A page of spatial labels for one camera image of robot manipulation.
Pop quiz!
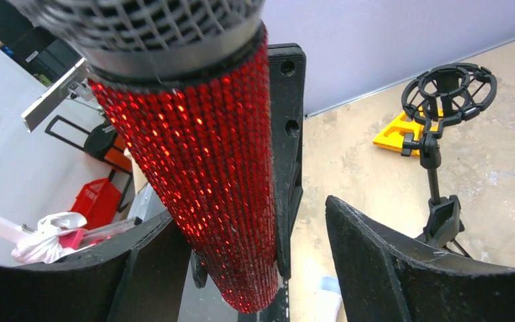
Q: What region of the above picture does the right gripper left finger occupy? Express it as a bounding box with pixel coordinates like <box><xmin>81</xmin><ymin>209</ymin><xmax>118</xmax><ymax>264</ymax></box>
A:
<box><xmin>0</xmin><ymin>215</ymin><xmax>191</xmax><ymax>321</ymax></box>

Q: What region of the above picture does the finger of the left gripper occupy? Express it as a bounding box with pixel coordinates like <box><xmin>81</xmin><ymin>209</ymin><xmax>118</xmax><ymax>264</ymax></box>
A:
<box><xmin>266</xmin><ymin>43</ymin><xmax>306</xmax><ymax>321</ymax></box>

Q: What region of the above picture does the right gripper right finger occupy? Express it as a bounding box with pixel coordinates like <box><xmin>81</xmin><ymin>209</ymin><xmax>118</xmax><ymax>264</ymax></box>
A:
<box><xmin>325</xmin><ymin>196</ymin><xmax>515</xmax><ymax>321</ymax></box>

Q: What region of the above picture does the red glitter microphone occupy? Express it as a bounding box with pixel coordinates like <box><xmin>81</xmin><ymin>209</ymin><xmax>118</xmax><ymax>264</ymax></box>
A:
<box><xmin>13</xmin><ymin>1</ymin><xmax>279</xmax><ymax>313</ymax></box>

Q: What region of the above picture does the yellow plastic bracket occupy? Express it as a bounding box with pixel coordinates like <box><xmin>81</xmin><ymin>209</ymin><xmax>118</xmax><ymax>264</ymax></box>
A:
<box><xmin>372</xmin><ymin>111</ymin><xmax>424</xmax><ymax>152</ymax></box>

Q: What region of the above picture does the black tripod shock mount stand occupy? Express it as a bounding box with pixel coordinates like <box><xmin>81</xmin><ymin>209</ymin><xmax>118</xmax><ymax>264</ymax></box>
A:
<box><xmin>400</xmin><ymin>62</ymin><xmax>498</xmax><ymax>260</ymax></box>

